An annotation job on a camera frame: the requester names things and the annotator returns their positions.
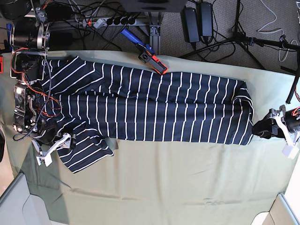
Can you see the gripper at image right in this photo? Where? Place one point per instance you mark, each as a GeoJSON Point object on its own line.
{"type": "Point", "coordinates": [280, 124]}

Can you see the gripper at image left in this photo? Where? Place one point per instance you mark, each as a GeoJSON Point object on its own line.
{"type": "Point", "coordinates": [47, 138]}

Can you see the navy white striped T-shirt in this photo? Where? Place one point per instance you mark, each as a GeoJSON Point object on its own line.
{"type": "Point", "coordinates": [99, 101]}

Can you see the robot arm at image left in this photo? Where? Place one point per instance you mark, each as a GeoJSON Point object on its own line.
{"type": "Point", "coordinates": [29, 39]}

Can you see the black object at left edge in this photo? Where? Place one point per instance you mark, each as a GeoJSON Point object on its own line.
{"type": "Point", "coordinates": [2, 145]}

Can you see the grey bin at right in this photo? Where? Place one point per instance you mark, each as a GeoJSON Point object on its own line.
{"type": "Point", "coordinates": [280, 213]}

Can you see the grey bin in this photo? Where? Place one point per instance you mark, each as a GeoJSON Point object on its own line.
{"type": "Point", "coordinates": [19, 207]}
{"type": "Point", "coordinates": [280, 213]}

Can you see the grey bin at left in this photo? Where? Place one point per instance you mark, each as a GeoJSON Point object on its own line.
{"type": "Point", "coordinates": [19, 207]}

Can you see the green table cloth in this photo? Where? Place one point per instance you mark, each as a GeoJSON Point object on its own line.
{"type": "Point", "coordinates": [153, 183]}

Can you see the black tripod stand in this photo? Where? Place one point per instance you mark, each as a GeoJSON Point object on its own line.
{"type": "Point", "coordinates": [239, 38]}

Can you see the orange clamp at left edge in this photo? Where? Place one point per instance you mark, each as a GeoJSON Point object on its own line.
{"type": "Point", "coordinates": [1, 64]}

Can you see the blue orange bar clamp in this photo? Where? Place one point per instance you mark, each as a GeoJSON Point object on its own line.
{"type": "Point", "coordinates": [147, 54]}

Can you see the blue clamp at left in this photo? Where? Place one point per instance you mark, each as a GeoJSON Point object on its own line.
{"type": "Point", "coordinates": [7, 44]}

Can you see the grey power strip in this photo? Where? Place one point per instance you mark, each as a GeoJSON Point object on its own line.
{"type": "Point", "coordinates": [108, 22]}

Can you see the black power adapter right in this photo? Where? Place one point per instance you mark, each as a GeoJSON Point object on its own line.
{"type": "Point", "coordinates": [206, 19]}

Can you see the black power adapter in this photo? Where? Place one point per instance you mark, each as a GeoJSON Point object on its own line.
{"type": "Point", "coordinates": [190, 25]}
{"type": "Point", "coordinates": [206, 19]}

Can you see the black power adapter left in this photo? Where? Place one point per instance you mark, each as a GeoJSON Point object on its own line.
{"type": "Point", "coordinates": [190, 25]}

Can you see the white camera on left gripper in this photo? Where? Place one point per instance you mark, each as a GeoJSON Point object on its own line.
{"type": "Point", "coordinates": [290, 151]}

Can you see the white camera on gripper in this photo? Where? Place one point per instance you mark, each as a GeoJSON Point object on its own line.
{"type": "Point", "coordinates": [290, 151]}
{"type": "Point", "coordinates": [46, 160]}

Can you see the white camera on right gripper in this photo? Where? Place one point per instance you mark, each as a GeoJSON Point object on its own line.
{"type": "Point", "coordinates": [46, 160]}

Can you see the aluminium frame post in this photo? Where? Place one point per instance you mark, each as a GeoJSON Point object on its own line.
{"type": "Point", "coordinates": [155, 22]}

